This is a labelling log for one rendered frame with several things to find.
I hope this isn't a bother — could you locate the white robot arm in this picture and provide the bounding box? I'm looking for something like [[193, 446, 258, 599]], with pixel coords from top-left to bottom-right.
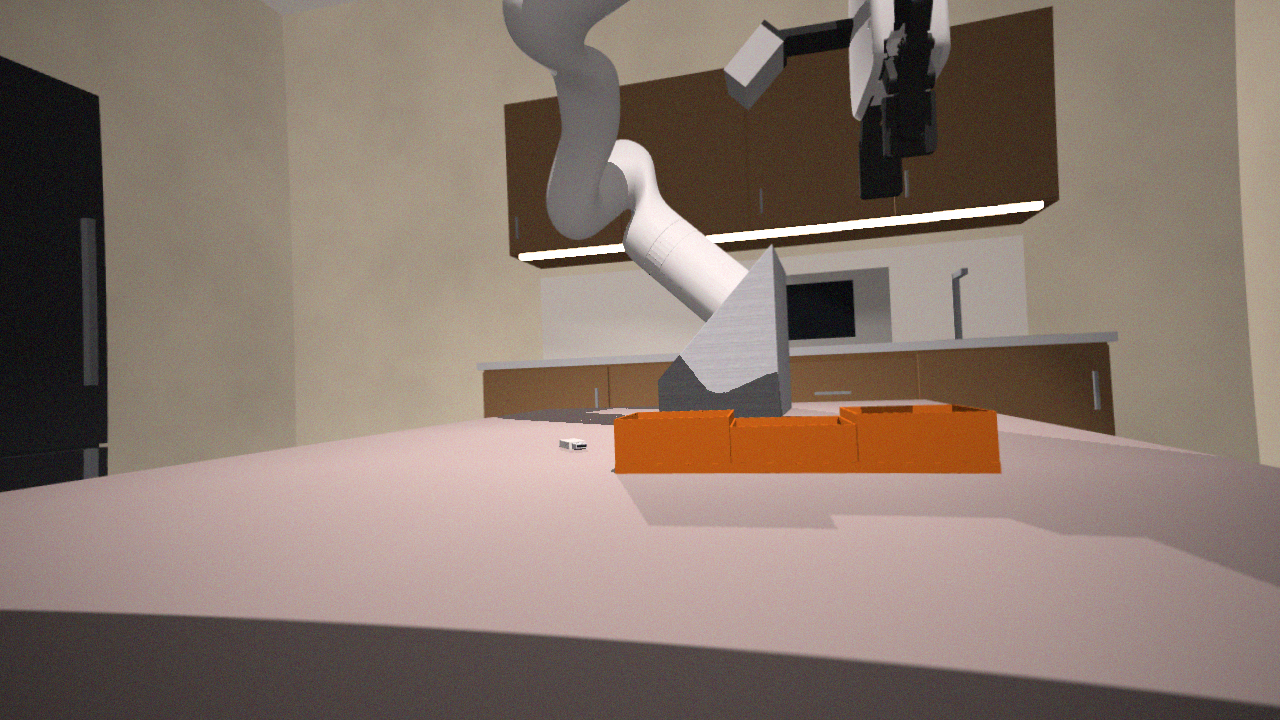
[[503, 0, 852, 322]]

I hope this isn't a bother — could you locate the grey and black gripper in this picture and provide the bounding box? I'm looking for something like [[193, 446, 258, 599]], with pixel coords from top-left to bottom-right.
[[849, 0, 951, 200]]

